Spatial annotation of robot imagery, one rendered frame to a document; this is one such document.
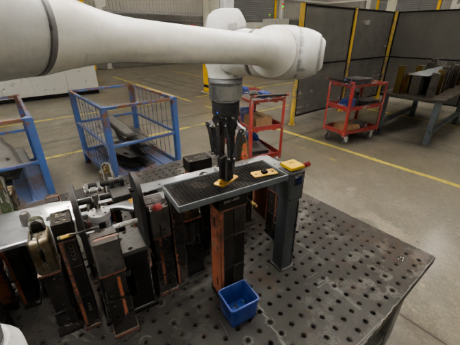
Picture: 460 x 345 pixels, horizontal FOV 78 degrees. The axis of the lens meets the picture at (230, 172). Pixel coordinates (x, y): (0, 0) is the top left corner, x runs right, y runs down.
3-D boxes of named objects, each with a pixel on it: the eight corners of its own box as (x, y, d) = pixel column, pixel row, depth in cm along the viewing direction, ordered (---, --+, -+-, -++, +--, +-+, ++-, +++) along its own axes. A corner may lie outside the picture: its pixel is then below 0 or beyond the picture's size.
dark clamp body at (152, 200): (172, 269, 116) (163, 187, 99) (185, 291, 106) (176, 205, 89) (146, 279, 111) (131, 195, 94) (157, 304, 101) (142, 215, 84)
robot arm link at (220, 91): (221, 74, 79) (222, 96, 82) (200, 78, 72) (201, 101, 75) (249, 77, 74) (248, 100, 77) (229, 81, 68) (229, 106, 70)
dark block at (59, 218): (99, 308, 99) (69, 207, 81) (103, 324, 94) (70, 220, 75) (83, 314, 97) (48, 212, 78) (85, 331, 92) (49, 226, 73)
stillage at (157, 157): (85, 161, 382) (67, 90, 340) (141, 147, 429) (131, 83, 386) (118, 196, 300) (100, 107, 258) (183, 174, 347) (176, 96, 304)
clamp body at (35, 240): (84, 304, 101) (55, 218, 84) (87, 330, 92) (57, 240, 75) (55, 316, 97) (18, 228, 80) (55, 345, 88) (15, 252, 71)
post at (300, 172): (283, 254, 123) (292, 162, 103) (294, 265, 117) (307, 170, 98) (268, 261, 120) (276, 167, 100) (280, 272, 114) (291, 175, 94)
